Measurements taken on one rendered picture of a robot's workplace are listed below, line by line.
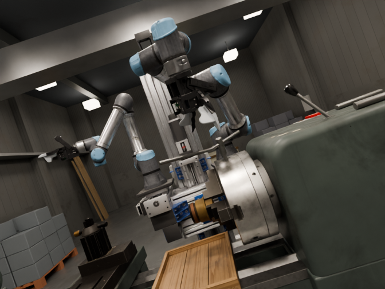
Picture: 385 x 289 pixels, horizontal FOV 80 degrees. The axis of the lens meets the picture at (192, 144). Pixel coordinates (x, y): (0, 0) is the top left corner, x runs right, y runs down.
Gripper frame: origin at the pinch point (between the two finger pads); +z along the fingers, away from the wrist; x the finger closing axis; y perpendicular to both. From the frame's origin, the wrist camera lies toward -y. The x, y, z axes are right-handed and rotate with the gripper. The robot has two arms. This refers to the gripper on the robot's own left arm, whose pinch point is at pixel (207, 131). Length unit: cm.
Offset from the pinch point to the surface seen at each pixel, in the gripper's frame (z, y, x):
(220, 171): 13.6, 2.2, 2.7
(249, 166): 14.6, -4.2, 9.6
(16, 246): 126, 146, -405
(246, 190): 19.3, 1.9, 11.7
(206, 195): 24.0, 4.6, -7.9
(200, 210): 26.0, 10.5, -5.7
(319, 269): 41, 1, 29
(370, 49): 48, -517, -119
